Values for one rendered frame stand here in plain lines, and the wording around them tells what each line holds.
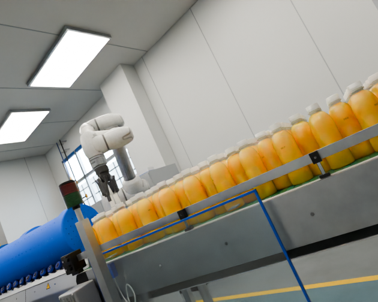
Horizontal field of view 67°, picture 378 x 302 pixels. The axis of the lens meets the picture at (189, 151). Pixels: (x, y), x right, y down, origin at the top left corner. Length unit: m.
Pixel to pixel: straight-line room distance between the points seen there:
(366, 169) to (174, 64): 3.93
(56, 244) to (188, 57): 3.38
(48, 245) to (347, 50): 3.29
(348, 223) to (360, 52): 2.84
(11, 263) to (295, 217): 1.68
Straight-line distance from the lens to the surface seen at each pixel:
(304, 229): 0.95
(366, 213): 0.93
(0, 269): 2.23
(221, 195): 1.01
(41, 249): 1.84
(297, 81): 3.71
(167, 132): 4.69
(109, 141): 1.63
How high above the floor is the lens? 1.02
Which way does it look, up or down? 8 degrees up
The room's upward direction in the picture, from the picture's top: 25 degrees counter-clockwise
